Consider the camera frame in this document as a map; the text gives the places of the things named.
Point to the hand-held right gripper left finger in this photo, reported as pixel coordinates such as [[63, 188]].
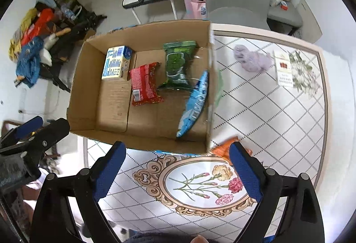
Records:
[[110, 170]]

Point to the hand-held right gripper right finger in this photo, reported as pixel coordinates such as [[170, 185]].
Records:
[[246, 172]]

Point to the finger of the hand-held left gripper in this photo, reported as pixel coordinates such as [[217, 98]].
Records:
[[27, 127], [47, 138]]

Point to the orange snack packet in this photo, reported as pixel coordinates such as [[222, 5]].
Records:
[[222, 150]]

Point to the brown cardboard box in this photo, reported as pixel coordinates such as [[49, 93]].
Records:
[[114, 109]]

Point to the blue snack packet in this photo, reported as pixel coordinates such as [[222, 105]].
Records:
[[194, 105]]

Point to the pile of colourful clothes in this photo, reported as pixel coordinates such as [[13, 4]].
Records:
[[34, 40]]

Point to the red snack packet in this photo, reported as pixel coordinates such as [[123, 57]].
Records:
[[144, 85]]

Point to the white and blue milk carton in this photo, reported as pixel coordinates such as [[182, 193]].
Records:
[[116, 63]]

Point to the white and red cigarette pack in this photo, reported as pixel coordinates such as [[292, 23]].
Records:
[[282, 70]]

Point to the purple crumpled cloth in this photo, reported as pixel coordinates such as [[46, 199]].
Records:
[[251, 61]]

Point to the green snack packet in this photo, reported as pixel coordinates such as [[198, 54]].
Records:
[[176, 65]]

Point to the pink printed gift bag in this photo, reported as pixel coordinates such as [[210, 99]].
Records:
[[199, 9]]

